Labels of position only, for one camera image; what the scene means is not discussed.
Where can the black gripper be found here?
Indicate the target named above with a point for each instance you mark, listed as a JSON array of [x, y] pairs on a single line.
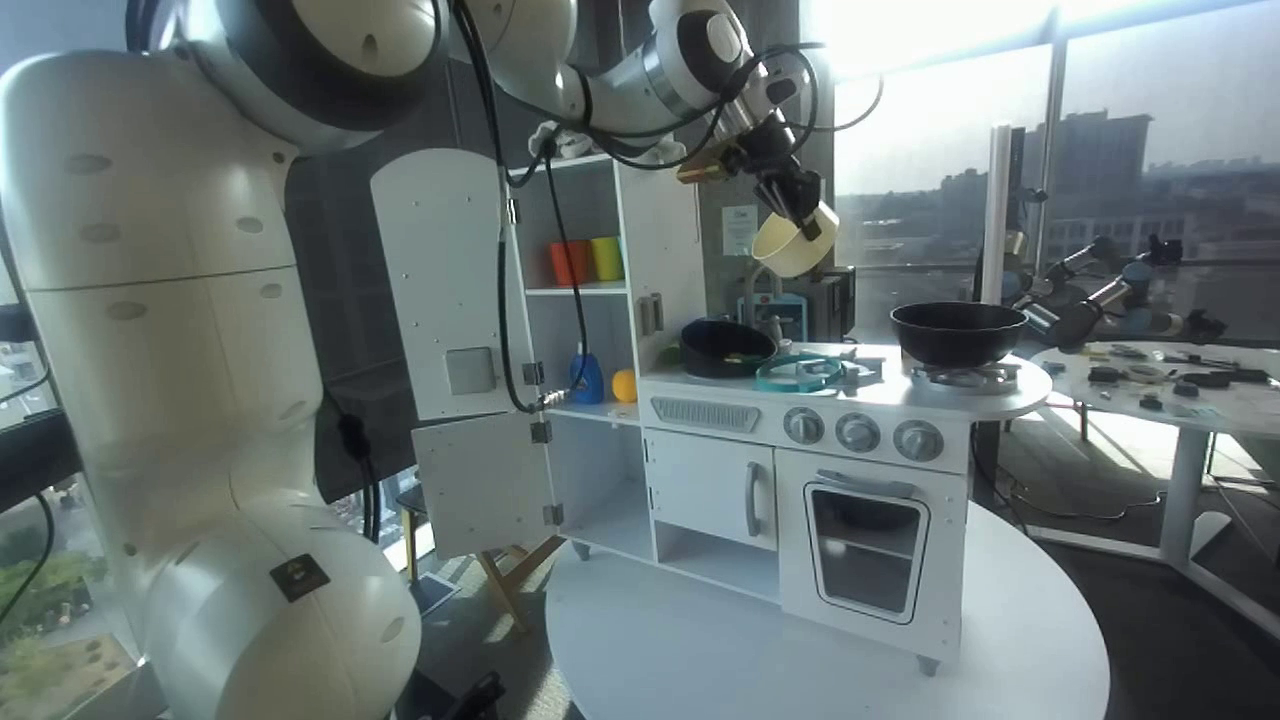
[[782, 160]]

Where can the white bowl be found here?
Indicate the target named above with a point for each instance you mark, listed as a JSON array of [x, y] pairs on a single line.
[[792, 246]]

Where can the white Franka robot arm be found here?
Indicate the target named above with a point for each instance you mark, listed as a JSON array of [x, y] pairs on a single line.
[[173, 332]]

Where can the teal toy burner plate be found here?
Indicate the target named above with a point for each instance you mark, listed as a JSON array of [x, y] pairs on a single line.
[[813, 372]]

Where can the black wok pan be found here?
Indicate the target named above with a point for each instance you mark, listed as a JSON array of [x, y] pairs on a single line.
[[956, 332]]

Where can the yellow-green cup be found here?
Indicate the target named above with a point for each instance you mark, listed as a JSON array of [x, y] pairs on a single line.
[[607, 259]]

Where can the orange cup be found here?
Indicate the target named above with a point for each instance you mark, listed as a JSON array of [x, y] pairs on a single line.
[[569, 263]]

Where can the yellow toy lemon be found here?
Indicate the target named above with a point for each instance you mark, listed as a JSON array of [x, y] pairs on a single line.
[[622, 391]]

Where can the blue detergent bottle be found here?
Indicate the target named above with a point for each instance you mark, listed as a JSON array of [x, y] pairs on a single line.
[[590, 382]]

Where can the black desk microscope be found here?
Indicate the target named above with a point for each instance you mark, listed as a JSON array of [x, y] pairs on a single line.
[[1092, 295]]

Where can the white toy kitchen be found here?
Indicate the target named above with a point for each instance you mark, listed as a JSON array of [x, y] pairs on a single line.
[[864, 533]]

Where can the tall white cabinet door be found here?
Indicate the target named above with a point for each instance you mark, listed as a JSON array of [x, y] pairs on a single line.
[[455, 295]]

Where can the white background desk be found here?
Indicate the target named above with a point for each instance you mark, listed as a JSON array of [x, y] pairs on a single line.
[[1175, 401]]

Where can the short white cabinet door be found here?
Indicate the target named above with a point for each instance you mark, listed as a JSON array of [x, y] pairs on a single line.
[[486, 484]]

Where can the round white table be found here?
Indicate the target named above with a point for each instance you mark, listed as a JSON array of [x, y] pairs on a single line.
[[746, 653]]

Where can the wooden stand legs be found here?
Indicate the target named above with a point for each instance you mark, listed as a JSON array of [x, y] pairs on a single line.
[[513, 574]]

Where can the yellow wrist camera mount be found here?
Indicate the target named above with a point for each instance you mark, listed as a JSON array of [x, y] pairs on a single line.
[[704, 171]]

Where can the black camera tripod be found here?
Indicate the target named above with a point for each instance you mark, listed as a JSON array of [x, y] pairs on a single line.
[[25, 455]]

